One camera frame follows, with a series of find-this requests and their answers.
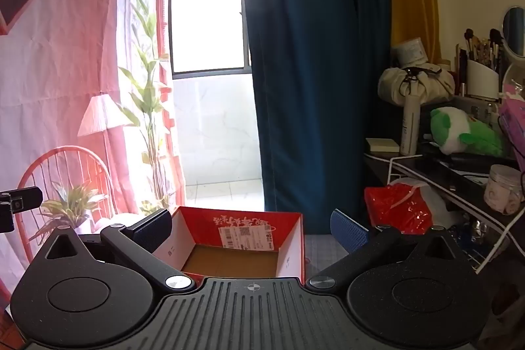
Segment red plastic bag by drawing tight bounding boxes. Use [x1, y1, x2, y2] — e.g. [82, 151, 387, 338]
[364, 178, 456, 236]

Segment clear jar of cotton pads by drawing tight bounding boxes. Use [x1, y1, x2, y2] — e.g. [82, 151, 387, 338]
[484, 164, 523, 215]

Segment window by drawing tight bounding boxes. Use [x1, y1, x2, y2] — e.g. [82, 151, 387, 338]
[169, 0, 252, 79]

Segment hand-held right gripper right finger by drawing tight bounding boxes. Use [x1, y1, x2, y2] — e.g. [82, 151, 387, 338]
[307, 209, 476, 290]

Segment white wire rack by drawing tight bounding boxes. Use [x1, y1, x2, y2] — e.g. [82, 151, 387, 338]
[388, 155, 525, 275]

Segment white brush cup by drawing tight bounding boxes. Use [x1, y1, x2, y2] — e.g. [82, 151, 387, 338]
[467, 59, 500, 100]

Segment beige drawstring bag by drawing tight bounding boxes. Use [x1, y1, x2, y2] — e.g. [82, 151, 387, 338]
[377, 62, 456, 107]

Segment green and white plush toy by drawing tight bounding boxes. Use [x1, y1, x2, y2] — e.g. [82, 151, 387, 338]
[429, 107, 505, 158]

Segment pink printed backdrop cloth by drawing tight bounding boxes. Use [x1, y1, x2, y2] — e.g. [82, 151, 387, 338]
[0, 0, 187, 293]

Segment white spray bottle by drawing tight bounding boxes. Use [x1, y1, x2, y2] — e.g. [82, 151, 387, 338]
[400, 81, 421, 156]

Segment bunch of makeup brushes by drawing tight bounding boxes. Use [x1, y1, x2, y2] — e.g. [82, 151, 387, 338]
[453, 28, 505, 68]

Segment checked tablecloth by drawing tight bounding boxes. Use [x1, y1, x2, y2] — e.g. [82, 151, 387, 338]
[304, 234, 349, 282]

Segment blue curtain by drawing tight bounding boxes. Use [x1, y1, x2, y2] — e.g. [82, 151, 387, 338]
[236, 0, 394, 236]

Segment round mirror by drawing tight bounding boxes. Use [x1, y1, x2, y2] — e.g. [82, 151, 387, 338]
[502, 6, 525, 57]

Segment red cardboard box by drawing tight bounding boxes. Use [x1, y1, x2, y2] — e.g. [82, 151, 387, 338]
[152, 206, 306, 280]

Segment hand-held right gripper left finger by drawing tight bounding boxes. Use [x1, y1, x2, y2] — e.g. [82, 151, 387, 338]
[36, 208, 198, 292]

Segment yellow sticky note pad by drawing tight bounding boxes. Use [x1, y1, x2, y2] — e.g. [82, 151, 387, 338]
[366, 137, 400, 154]

